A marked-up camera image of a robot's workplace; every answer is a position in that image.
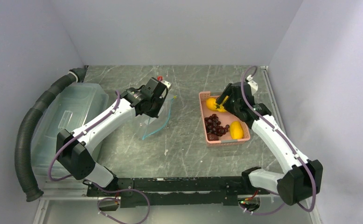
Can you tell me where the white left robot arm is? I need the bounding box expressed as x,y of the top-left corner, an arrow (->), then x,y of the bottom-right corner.
53,77 -> 172,196

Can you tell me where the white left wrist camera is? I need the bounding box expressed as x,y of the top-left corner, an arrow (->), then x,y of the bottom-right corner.
157,76 -> 172,90

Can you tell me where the dark red grape bunch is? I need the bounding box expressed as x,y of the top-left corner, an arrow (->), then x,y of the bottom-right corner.
204,114 -> 230,137

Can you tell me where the aluminium frame rail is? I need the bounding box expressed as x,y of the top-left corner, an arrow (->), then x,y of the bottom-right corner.
260,66 -> 322,224

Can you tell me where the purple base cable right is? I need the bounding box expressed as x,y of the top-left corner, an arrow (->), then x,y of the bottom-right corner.
240,191 -> 286,217

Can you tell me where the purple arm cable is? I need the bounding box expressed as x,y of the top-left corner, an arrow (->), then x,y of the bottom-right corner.
241,65 -> 317,213
48,90 -> 122,182

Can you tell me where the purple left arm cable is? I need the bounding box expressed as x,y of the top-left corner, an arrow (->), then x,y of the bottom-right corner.
48,90 -> 122,182

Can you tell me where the clear plastic storage bin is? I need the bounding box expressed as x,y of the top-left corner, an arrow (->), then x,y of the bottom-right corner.
29,82 -> 110,177

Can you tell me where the dark red date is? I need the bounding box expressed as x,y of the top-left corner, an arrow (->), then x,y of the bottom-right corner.
207,133 -> 219,141

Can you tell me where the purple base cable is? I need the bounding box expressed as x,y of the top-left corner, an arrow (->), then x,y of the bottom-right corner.
89,182 -> 153,224
240,191 -> 286,217

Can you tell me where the yellow bell pepper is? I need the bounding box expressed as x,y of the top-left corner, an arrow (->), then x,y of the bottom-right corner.
214,96 -> 229,112

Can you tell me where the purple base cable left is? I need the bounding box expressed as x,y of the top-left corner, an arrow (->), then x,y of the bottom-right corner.
89,182 -> 153,224

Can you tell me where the clear zip top bag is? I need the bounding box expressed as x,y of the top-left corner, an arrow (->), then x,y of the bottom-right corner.
141,95 -> 177,140

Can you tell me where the pink perforated plastic basket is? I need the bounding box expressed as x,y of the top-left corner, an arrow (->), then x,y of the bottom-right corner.
198,91 -> 251,146

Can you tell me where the black corrugated hose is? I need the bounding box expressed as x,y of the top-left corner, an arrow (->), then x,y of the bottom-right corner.
14,65 -> 89,203

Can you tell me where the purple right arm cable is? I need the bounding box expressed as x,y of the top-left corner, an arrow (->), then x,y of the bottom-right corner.
241,65 -> 317,213

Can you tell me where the yellow mango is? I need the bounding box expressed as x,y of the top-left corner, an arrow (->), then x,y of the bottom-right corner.
205,98 -> 219,112

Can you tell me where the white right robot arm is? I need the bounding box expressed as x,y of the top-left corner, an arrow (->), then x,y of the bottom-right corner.
216,82 -> 323,205

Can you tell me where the yellow lemon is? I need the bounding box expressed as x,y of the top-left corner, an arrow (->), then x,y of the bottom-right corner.
229,121 -> 244,140

